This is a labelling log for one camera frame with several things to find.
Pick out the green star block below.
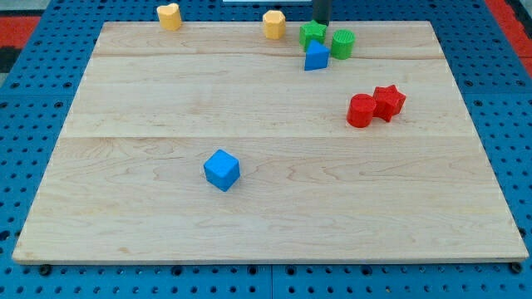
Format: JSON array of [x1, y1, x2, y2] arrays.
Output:
[[298, 20, 328, 51]]

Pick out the red star block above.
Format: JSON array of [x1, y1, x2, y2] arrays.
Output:
[[372, 85, 406, 122]]

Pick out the blue cube block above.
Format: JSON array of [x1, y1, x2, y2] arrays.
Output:
[[204, 149, 240, 192]]

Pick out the wooden board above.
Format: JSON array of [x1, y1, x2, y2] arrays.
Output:
[[12, 22, 529, 265]]

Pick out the red cylinder block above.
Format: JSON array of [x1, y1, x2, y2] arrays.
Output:
[[346, 94, 377, 128]]

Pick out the blue triangle block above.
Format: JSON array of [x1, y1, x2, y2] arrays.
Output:
[[304, 40, 330, 71]]

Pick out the yellow hexagon block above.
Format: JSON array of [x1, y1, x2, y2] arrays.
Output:
[[263, 10, 286, 40]]

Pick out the green cylinder block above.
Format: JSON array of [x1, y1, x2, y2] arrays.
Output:
[[331, 29, 356, 60]]

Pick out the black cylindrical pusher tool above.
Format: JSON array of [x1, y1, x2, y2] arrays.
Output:
[[312, 0, 333, 26]]

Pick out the yellow heart block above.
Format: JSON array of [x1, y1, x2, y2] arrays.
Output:
[[156, 3, 182, 31]]

